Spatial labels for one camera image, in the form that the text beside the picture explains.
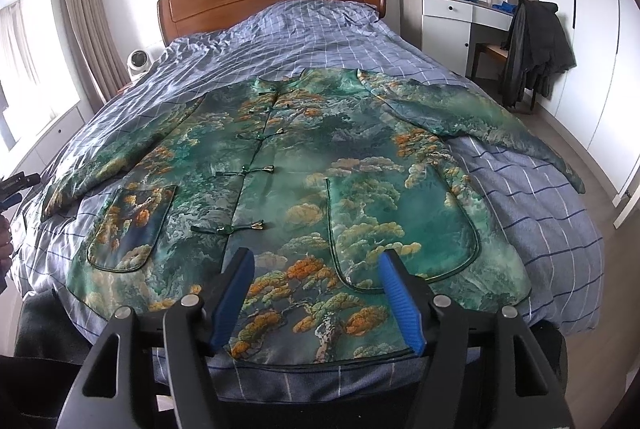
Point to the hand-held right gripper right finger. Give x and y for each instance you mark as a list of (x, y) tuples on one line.
[(400, 304)]

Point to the brown curtain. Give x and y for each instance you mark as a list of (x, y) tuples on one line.
[(85, 9)]

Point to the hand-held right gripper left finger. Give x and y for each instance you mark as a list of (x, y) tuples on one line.
[(235, 304)]

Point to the white wardrobe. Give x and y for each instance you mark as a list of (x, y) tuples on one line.
[(590, 59)]

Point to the small white fan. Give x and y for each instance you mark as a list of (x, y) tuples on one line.
[(139, 61)]

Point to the white window cabinet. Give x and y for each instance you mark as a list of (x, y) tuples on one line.
[(55, 134)]

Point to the blue plaid blanket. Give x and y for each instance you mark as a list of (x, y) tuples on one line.
[(300, 39)]

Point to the window with sheer curtain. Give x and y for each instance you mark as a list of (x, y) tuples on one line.
[(25, 59)]

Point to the green landscape print jacket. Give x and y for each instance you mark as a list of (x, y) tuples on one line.
[(300, 189)]

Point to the white desk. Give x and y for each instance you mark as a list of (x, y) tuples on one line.
[(445, 29)]

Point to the black jacket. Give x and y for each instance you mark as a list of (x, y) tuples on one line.
[(535, 44)]

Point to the person's left hand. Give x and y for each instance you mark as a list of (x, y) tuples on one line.
[(4, 236)]

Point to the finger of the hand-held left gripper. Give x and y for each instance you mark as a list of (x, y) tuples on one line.
[(17, 186)]

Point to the wooden chair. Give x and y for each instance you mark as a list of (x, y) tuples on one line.
[(492, 53)]

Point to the blue cloth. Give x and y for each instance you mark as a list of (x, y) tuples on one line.
[(504, 6)]

